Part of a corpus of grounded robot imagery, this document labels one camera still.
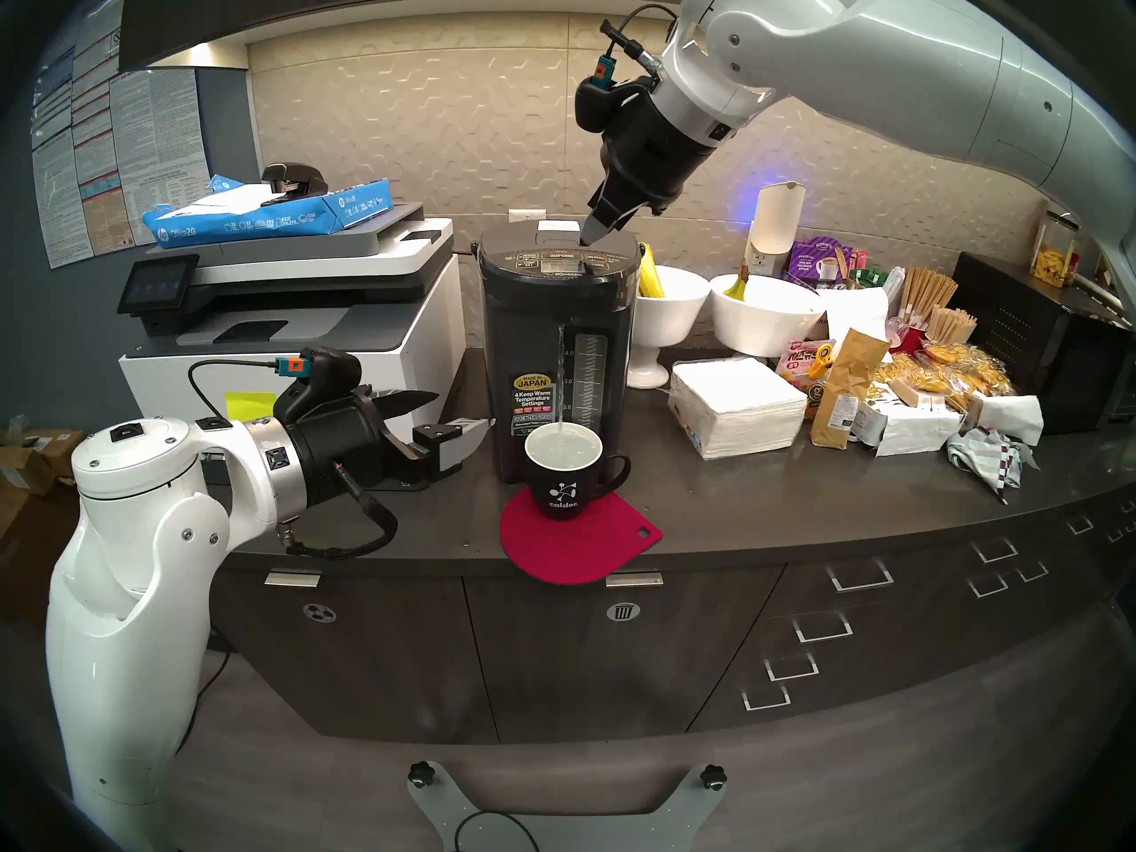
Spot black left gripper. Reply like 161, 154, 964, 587
286, 389, 495, 510

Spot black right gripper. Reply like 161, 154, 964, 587
580, 96, 722, 246

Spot black electric water dispenser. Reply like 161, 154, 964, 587
470, 220, 644, 485

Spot white grey office printer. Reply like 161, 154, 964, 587
118, 204, 469, 483

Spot black mug white inside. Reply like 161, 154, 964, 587
524, 422, 633, 521

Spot white plug-in night light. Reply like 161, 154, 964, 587
745, 180, 807, 279

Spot white wide bowl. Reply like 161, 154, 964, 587
710, 273, 828, 359

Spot red teardrop silicone mat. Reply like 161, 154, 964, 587
499, 488, 665, 587

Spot white napkin stack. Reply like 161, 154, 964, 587
667, 356, 809, 461

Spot pink snack packet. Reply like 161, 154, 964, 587
777, 338, 837, 390

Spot blue printer paper ream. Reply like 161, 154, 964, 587
142, 174, 395, 249

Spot white paper bag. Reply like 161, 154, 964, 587
821, 287, 891, 345

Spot black stapler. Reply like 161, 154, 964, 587
260, 162, 329, 205

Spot brown paper coffee bag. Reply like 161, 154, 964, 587
809, 328, 890, 450

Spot dark wood base cabinet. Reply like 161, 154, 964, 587
209, 486, 1136, 745

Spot long wooden stirrer bundle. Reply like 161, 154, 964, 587
901, 266, 959, 327

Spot clear yellow cracker packet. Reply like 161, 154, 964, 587
923, 343, 1013, 397
874, 362, 955, 407

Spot short wooden stirrer bundle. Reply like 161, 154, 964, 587
926, 306, 979, 345

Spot white printed sachet box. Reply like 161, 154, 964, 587
854, 398, 964, 458

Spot brown cardboard boxes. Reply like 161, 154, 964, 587
0, 420, 85, 540

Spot clear jar yellow snacks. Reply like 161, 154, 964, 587
1034, 211, 1085, 289

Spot black microwave oven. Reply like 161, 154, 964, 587
951, 251, 1136, 436

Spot checkered dish cloth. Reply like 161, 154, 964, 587
945, 426, 1039, 505

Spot black left gripper cable loop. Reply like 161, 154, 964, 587
284, 464, 398, 560

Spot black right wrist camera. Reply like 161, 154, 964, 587
574, 76, 658, 137

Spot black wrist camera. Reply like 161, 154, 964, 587
574, 76, 658, 137
273, 346, 363, 421

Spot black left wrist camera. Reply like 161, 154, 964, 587
273, 346, 363, 421

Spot white pedestal bowl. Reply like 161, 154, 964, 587
628, 266, 713, 390

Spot left camera cable orange plug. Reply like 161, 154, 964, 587
188, 356, 307, 425

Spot camera cable orange plug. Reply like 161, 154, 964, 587
188, 356, 307, 425
593, 3, 680, 83

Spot right camera cable orange plug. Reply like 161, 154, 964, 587
593, 3, 680, 83

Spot black floor cable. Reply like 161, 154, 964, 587
177, 651, 232, 753

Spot grey text wall poster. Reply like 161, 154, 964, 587
109, 67, 211, 248

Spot black cable on base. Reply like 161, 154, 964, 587
454, 810, 540, 852

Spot colourful text wall poster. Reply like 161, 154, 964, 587
31, 87, 125, 270

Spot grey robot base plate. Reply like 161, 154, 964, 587
408, 761, 729, 852

